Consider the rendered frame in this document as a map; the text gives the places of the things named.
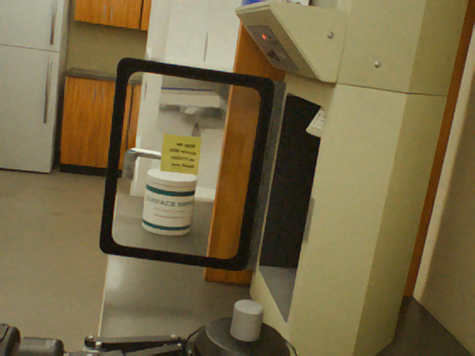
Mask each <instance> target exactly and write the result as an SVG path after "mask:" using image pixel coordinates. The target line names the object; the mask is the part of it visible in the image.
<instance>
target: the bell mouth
mask: <svg viewBox="0 0 475 356"><path fill-rule="evenodd" d="M323 122H324V108H323V107H322V106H321V107H320V110H319V111H318V113H317V114H316V116H315V118H314V119H313V120H312V121H311V123H310V125H309V126H308V128H307V129H306V131H307V132H308V133H310V134H312V135H314V136H318V137H321V133H322V128H323Z"/></svg>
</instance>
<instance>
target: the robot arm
mask: <svg viewBox="0 0 475 356"><path fill-rule="evenodd" d="M186 343H187V339H186V338H185V337H178V336H176V335H158V336H139V337H95V336H86V337H85V341H84V348H83V350H80V351H74V352H66V351H65V350H64V343H63V341H62V340H60V339H55V338H40V337H27V336H24V337H23V338H22V341H21V334H20V330H18V328H17V327H16V326H8V324H0V356H185V349H186ZM164 344H167V346H164ZM105 350H106V352H105Z"/></svg>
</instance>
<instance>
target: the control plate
mask: <svg viewBox="0 0 475 356"><path fill-rule="evenodd" d="M246 27H247V28H249V30H250V32H251V33H252V35H253V36H254V38H255V39H256V41H257V42H258V44H259V45H260V47H261V48H262V50H264V51H265V53H266V54H267V53H268V52H271V50H272V51H273V52H274V53H275V54H276V55H277V54H278V55H280V54H281V55H282V56H283V54H284V55H285V56H286V59H282V58H281V59H280V57H277V58H278V60H280V61H281V62H277V61H276V58H275V57H274V56H273V57H274V58H273V59H271V56H268V55H267V56H268V57H269V60H270V61H271V62H272V63H273V64H274V65H277V66H282V67H285V68H289V69H291V70H299V69H298V68H297V66H296V65H294V63H293V62H292V60H291V59H290V57H289V56H288V54H287V52H286V51H285V49H284V48H283V47H282V45H281V43H279V42H278V40H277V38H276V37H275V36H274V34H273V33H272V31H271V29H270V28H269V26H246ZM262 34H263V35H265V37H266V39H265V38H264V37H263V36H262ZM268 35H269V36H270V37H271V39H270V38H269V37H268ZM271 54H272V53H271ZM272 55H273V54H272Z"/></svg>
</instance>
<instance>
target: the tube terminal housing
mask: <svg viewBox="0 0 475 356"><path fill-rule="evenodd" d="M467 1H468V0H310V1H309V6H311V7H317V8H328V9H333V10H339V11H344V12H347V15H348V16H349V17H348V21H347V26H346V31H345V37H344V45H343V50H342V56H341V60H340V65H339V70H338V79H337V81H335V83H332V82H325V81H318V80H315V79H311V78H308V77H304V76H302V75H299V74H296V73H292V72H289V71H286V72H285V78H284V82H286V83H287V85H286V90H285V96H284V101H283V106H282V114H283V108H284V103H285V99H286V96H292V97H301V98H303V99H305V100H307V101H310V102H313V103H316V104H318V105H321V106H322V107H323V108H324V122H323V128H322V133H321V143H320V147H319V153H318V157H317V163H316V172H315V177H314V182H313V187H312V193H311V196H312V197H313V198H314V199H315V204H314V210H313V215H312V220H311V225H310V230H309V234H308V238H307V243H306V242H305V241H304V240H303V241H302V247H301V251H300V257H299V266H298V271H297V276H296V282H295V286H293V296H292V301H291V305H290V311H289V316H288V321H287V322H285V321H284V319H283V317H282V315H281V313H280V311H278V309H277V306H276V304H275V302H274V300H273V298H272V296H271V294H270V292H269V290H268V287H267V285H266V283H265V281H264V279H263V277H261V275H260V271H259V268H258V267H259V256H260V248H259V253H258V259H257V265H256V270H255V274H254V271H253V275H252V281H251V287H250V295H251V298H252V299H253V301H255V302H258V303H260V304H261V305H262V307H264V309H265V311H264V316H262V321H261V322H265V323H266V324H268V325H269V326H271V327H272V328H274V329H275V330H277V331H278V332H279V333H281V334H282V336H283V337H284V338H286V339H287V340H288V341H289V342H291V343H292V345H293V347H294V348H295V350H296V352H297V354H298V356H373V355H376V354H377V353H378V352H380V351H381V350H382V349H383V348H385V347H386V346H387V345H388V344H390V343H391V342H392V341H393V340H394V333H395V329H396V325H397V321H398V316H399V312H400V305H401V301H402V297H403V293H404V289H405V286H406V282H407V277H408V273H409V269H410V266H411V258H412V254H413V250H414V246H415V241H416V234H417V231H418V226H419V222H420V218H421V217H422V211H423V206H424V202H425V198H426V195H427V189H428V183H429V179H430V175H431V170H432V167H433V160H434V154H435V151H436V147H437V143H438V139H439V132H440V127H441V124H442V119H443V115H444V108H445V104H446V100H447V95H448V91H449V87H450V80H451V76H452V71H453V68H454V63H455V56H456V52H457V48H458V44H459V41H460V36H461V28H462V25H463V21H464V17H465V13H466V8H467ZM281 124H282V117H281V123H280V129H279V134H278V139H277V145H276V150H275V155H274V161H273V167H272V172H271V180H272V173H273V168H274V163H275V157H276V152H277V147H278V141H279V136H280V130H281ZM270 190H271V183H270V188H269V194H268V199H267V205H266V211H265V217H266V212H267V206H268V201H269V196H270ZM264 228H265V221H264V227H263V232H262V237H261V238H260V245H262V239H263V233H264Z"/></svg>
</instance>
